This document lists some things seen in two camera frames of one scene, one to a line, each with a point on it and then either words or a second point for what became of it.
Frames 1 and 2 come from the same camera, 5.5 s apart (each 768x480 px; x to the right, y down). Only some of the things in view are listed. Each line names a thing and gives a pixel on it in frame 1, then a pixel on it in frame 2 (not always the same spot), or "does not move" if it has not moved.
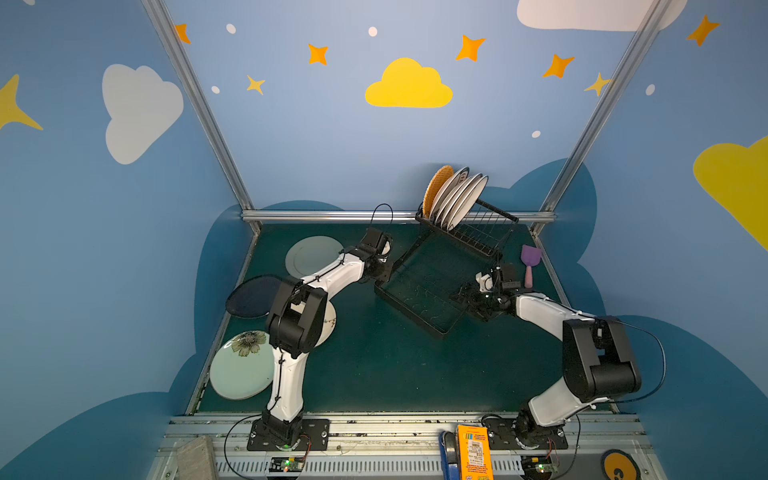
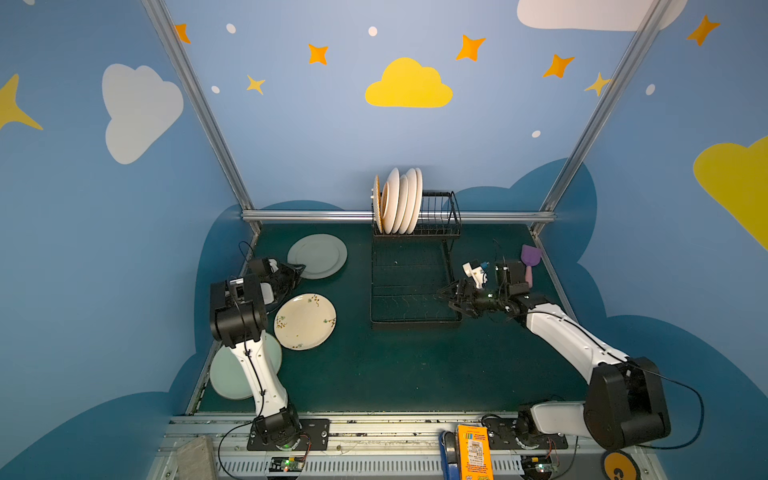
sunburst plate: (456, 195) to (411, 202)
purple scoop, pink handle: (531, 257) does not move
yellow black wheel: (618, 465) does not move
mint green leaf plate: (243, 368) does not move
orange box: (475, 453) does not move
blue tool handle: (449, 454) does not move
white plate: (468, 203) to (418, 202)
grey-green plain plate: (310, 253) does not move
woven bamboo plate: (438, 177) to (377, 204)
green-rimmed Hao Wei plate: (444, 187) to (394, 190)
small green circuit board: (286, 464) does not move
